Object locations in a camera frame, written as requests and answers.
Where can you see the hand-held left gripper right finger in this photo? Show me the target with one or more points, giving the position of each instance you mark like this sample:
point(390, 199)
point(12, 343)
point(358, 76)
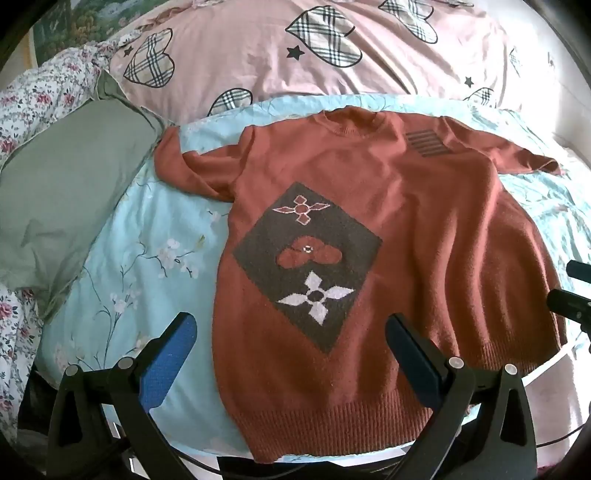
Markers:
point(413, 362)

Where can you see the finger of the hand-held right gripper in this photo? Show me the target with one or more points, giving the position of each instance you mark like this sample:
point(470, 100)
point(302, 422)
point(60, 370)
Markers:
point(570, 304)
point(579, 268)

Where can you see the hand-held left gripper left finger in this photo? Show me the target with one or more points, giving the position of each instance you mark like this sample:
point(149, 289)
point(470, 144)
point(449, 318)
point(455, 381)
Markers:
point(170, 357)

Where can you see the rust orange knit sweater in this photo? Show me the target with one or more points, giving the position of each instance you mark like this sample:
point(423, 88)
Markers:
point(415, 221)

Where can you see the light blue floral bedsheet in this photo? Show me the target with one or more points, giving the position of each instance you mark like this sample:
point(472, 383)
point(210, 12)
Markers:
point(138, 258)

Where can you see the green pillow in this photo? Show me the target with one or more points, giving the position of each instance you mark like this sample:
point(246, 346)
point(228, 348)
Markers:
point(69, 184)

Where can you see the white floral quilt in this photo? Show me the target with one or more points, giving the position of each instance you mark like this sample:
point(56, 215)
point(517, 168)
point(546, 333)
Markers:
point(37, 97)

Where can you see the pink quilt with plaid hearts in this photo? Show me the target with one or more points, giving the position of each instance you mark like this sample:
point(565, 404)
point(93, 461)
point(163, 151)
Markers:
point(240, 50)

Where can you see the landscape wall poster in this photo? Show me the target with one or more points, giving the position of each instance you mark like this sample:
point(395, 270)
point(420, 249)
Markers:
point(87, 23)

